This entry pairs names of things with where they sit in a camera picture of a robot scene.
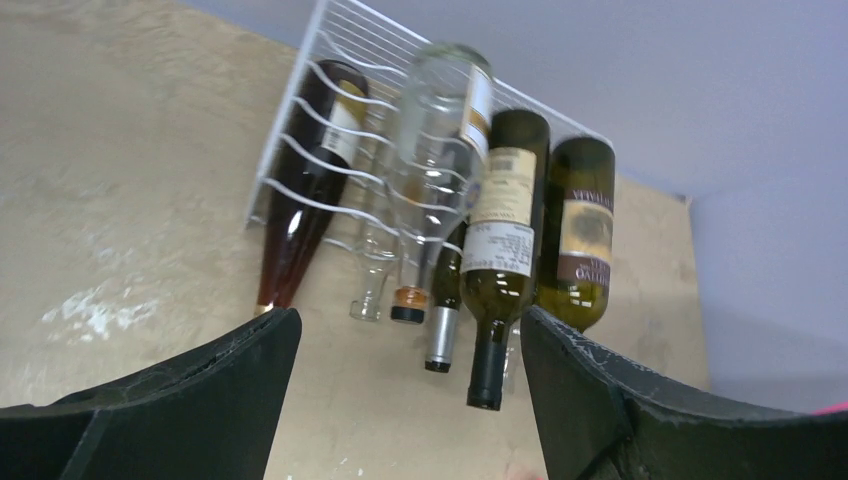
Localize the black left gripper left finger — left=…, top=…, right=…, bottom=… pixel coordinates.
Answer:
left=1, top=308, right=302, bottom=479

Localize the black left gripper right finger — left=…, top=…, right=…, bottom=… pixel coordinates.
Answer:
left=521, top=306, right=847, bottom=479

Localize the green bottle brown label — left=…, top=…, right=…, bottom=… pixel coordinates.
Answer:
left=536, top=136, right=615, bottom=332

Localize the green bottle cream label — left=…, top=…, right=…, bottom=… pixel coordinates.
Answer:
left=460, top=109, right=550, bottom=410

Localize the green bottle silver cap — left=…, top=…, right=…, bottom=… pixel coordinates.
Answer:
left=424, top=221, right=467, bottom=373

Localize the small clear empty bottle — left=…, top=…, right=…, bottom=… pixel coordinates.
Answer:
left=349, top=182, right=397, bottom=322

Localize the dark red gold-capped bottle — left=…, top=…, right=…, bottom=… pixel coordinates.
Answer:
left=253, top=59, right=371, bottom=318

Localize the pink-framed whiteboard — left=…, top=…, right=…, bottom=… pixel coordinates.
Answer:
left=814, top=402, right=848, bottom=415

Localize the white wire wine rack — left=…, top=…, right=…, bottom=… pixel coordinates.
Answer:
left=247, top=1, right=582, bottom=289

